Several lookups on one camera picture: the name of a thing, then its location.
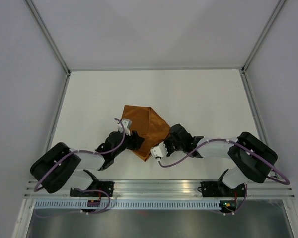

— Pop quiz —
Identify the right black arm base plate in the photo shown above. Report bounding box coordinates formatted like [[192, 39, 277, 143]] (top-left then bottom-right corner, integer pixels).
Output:
[[197, 181, 246, 198]]

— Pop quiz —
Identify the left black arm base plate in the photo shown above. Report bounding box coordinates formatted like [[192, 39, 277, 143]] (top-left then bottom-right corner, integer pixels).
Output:
[[70, 181, 115, 197]]

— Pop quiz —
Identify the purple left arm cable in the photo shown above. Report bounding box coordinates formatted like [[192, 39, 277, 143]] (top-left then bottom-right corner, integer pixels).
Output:
[[33, 118, 130, 219]]

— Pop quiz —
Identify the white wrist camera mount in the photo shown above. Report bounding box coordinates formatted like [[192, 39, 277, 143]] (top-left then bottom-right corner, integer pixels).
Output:
[[117, 119, 132, 136], [150, 142, 168, 161]]

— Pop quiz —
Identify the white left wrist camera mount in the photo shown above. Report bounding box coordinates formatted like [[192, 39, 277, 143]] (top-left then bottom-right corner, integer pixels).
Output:
[[117, 119, 132, 136]]

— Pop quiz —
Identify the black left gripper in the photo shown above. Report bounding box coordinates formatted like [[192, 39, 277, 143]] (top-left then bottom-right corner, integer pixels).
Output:
[[113, 129, 145, 157]]

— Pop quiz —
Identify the aluminium frame post right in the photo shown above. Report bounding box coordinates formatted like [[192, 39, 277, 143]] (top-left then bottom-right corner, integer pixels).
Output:
[[240, 0, 289, 73]]

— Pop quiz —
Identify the aluminium frame post left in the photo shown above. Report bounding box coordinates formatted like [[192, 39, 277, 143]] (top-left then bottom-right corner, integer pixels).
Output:
[[24, 0, 71, 75]]

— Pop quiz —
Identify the orange cloth napkin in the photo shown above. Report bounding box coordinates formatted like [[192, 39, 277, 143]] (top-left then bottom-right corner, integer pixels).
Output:
[[122, 105, 170, 161]]

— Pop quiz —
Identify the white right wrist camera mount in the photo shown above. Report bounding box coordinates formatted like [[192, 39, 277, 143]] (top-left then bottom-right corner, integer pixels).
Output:
[[150, 142, 168, 161]]

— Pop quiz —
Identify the aluminium frame post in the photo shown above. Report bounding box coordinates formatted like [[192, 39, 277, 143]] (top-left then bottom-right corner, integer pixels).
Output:
[[24, 0, 71, 75], [240, 0, 289, 73]]

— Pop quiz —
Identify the aluminium front rail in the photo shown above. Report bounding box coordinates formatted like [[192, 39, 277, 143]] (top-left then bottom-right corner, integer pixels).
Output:
[[23, 180, 295, 200]]

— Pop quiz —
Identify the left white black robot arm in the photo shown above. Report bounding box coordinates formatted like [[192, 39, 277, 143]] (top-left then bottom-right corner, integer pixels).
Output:
[[30, 131, 145, 193]]

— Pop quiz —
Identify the white slotted cable duct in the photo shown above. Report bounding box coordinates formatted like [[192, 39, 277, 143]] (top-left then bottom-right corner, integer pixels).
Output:
[[35, 199, 220, 210]]

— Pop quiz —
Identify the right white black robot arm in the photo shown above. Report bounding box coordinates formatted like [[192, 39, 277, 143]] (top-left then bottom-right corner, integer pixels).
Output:
[[154, 124, 278, 196]]

